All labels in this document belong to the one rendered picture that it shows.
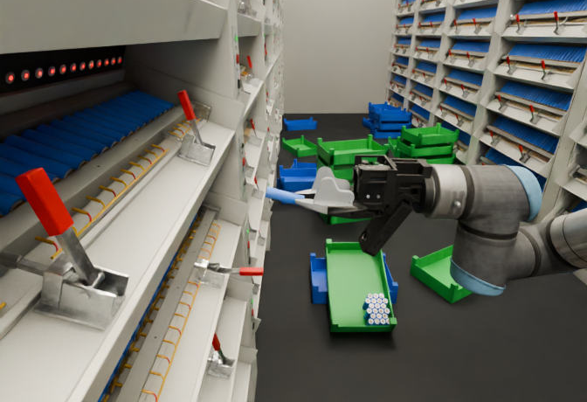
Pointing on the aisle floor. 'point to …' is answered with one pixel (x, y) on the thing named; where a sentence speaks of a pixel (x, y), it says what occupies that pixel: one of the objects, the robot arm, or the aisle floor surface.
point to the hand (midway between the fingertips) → (302, 202)
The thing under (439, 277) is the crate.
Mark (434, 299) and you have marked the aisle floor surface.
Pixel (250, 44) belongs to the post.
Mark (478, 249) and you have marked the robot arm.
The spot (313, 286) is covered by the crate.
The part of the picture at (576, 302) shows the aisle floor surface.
